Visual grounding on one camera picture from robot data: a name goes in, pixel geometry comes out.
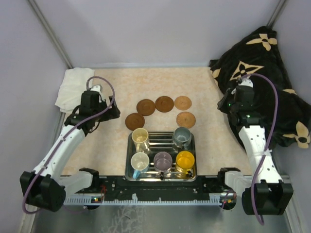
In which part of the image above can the dark brown wooden coaster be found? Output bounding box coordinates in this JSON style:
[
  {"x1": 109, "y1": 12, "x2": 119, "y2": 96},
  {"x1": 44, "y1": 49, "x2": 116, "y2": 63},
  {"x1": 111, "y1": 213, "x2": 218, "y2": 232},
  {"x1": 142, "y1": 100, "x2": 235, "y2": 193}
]
[{"x1": 125, "y1": 113, "x2": 145, "y2": 131}]

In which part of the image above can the light woven round coaster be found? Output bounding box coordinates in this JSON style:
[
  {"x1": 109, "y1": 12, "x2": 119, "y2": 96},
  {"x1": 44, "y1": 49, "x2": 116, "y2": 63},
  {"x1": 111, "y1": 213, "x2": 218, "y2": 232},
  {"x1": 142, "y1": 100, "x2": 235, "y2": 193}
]
[{"x1": 174, "y1": 96, "x2": 192, "y2": 111}]

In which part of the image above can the reddish brown wooden coaster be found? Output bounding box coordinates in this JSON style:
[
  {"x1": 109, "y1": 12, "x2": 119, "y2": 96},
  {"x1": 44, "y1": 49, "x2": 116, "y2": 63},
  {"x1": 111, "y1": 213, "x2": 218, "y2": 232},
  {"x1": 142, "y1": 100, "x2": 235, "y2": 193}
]
[{"x1": 155, "y1": 96, "x2": 174, "y2": 113}]

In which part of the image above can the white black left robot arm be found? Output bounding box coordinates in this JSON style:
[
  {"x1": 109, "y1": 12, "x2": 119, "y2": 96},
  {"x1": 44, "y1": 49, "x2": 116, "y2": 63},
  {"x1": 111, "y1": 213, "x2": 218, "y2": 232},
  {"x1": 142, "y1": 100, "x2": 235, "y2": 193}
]
[{"x1": 19, "y1": 85, "x2": 121, "y2": 214}]

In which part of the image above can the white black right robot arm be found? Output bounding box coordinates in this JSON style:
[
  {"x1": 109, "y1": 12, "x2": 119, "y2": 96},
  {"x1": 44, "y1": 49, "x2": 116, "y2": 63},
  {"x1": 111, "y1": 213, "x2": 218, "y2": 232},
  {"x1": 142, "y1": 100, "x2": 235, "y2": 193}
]
[{"x1": 217, "y1": 78, "x2": 294, "y2": 217}]

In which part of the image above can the white folded cloth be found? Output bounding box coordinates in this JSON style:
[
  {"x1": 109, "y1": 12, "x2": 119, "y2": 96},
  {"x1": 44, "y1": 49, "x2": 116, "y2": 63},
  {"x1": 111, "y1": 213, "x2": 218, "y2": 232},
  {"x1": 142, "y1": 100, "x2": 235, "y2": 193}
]
[{"x1": 55, "y1": 67, "x2": 95, "y2": 113}]

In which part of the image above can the black floral blanket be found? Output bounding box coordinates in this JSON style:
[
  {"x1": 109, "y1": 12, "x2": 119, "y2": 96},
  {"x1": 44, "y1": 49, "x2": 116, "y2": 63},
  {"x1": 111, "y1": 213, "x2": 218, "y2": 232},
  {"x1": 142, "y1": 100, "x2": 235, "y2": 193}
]
[{"x1": 209, "y1": 26, "x2": 311, "y2": 149}]

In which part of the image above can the cream cartoon mug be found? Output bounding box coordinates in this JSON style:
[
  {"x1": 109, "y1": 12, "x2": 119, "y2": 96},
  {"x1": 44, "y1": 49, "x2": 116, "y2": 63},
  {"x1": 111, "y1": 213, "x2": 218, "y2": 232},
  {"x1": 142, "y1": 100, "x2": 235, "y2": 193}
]
[{"x1": 131, "y1": 128, "x2": 150, "y2": 155}]

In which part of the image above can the grey mug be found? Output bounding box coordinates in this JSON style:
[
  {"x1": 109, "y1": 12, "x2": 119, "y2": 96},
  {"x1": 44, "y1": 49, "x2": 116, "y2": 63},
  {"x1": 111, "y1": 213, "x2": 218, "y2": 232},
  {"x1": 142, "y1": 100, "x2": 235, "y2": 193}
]
[{"x1": 173, "y1": 127, "x2": 192, "y2": 150}]

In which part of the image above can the yellow mug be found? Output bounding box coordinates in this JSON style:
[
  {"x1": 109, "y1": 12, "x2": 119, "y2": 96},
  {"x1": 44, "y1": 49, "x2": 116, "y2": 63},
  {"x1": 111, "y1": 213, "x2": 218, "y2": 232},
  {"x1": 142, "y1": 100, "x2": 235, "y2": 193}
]
[{"x1": 175, "y1": 151, "x2": 195, "y2": 178}]

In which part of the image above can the stainless steel tray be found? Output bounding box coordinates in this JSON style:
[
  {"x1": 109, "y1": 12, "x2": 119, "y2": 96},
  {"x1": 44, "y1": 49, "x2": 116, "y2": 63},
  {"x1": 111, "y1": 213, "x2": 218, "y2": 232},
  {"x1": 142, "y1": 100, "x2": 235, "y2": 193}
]
[{"x1": 125, "y1": 132, "x2": 197, "y2": 182}]

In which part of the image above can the purple mug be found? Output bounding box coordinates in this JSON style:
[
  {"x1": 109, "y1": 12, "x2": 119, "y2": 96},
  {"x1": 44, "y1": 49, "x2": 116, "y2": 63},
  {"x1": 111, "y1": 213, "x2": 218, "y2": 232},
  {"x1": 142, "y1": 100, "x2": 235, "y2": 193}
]
[{"x1": 154, "y1": 151, "x2": 173, "y2": 180}]

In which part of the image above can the white mug blue handle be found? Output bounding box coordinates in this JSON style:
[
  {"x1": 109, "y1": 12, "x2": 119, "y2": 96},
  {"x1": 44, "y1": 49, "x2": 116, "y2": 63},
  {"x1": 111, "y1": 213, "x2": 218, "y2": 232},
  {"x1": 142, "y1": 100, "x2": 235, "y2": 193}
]
[{"x1": 131, "y1": 152, "x2": 150, "y2": 179}]

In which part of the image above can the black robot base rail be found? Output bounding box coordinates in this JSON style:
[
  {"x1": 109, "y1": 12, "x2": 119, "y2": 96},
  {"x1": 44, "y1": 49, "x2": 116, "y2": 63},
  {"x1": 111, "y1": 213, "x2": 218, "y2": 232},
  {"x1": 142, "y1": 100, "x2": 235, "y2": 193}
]
[{"x1": 64, "y1": 176, "x2": 237, "y2": 210}]

